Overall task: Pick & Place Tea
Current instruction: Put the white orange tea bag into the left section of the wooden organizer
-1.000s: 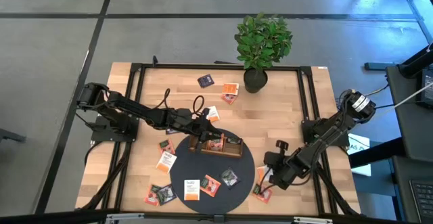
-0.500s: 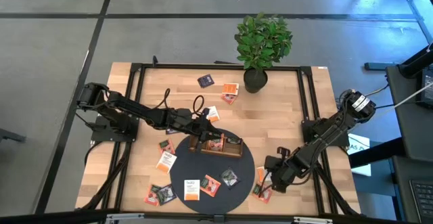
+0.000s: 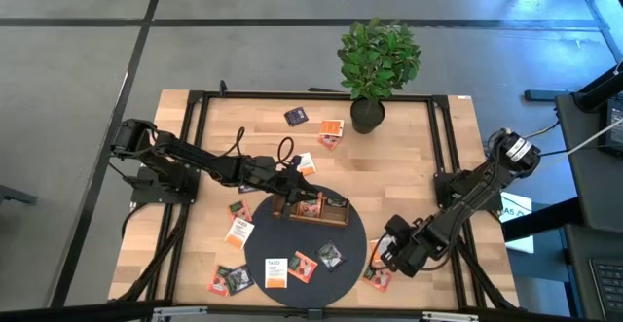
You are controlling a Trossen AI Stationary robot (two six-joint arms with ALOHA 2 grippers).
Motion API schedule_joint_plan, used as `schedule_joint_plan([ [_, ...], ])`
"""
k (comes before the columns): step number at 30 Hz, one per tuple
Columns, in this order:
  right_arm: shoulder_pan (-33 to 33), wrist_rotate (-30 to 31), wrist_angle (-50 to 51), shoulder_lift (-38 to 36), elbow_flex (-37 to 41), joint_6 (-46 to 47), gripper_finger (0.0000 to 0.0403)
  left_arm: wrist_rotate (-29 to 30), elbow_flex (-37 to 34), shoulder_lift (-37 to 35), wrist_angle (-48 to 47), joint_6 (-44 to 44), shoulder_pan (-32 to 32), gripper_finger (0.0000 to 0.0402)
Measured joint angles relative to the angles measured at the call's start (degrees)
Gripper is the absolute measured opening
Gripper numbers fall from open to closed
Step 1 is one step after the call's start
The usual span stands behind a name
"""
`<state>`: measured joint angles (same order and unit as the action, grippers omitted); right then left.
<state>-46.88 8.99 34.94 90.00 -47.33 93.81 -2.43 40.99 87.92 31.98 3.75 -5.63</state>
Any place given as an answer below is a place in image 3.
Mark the black desk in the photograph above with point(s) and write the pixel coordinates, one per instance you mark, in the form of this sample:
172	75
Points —
584	190

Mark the dark blue tea packet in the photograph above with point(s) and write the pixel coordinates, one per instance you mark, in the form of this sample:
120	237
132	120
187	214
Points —
296	117

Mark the white paper sign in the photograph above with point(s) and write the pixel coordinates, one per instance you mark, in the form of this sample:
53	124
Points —
511	200

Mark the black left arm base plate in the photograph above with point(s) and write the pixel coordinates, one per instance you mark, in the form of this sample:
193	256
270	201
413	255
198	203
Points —
146	193

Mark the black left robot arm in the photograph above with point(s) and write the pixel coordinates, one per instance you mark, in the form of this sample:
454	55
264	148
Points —
194	156

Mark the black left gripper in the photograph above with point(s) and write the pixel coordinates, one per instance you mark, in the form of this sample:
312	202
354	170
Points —
280	173

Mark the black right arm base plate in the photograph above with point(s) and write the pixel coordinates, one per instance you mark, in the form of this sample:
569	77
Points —
444	188

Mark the green potted plant black pot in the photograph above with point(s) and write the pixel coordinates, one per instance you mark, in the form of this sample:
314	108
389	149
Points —
377	59

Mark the wooden three-compartment tray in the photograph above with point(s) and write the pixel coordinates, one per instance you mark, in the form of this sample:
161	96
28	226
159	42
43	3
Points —
336	215

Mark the round dark woven placemat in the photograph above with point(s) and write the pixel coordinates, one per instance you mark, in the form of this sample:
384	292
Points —
302	239

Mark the black diagonal desk beam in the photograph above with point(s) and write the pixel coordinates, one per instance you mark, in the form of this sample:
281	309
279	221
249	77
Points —
540	222

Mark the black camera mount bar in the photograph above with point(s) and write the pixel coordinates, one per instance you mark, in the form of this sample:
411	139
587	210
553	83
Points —
97	314

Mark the small black post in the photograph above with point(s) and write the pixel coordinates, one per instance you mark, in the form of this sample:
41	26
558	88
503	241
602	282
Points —
223	88

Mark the black metal table frame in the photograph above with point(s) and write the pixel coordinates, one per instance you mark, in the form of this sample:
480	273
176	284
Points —
292	96

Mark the black keyboard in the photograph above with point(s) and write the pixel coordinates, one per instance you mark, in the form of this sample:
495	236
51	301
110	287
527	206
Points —
608	283

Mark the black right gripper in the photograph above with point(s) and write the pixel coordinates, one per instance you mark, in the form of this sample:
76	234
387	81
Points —
409	246

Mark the dark blackcurrant tea packet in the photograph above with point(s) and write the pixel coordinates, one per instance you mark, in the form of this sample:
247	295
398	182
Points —
239	279
248	189
331	256
337	202

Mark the orange peach tea packet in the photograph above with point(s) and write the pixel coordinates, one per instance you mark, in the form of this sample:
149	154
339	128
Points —
238	210
330	143
311	210
216	283
377	280
303	267

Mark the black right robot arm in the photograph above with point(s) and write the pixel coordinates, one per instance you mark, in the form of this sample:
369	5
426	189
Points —
472	195

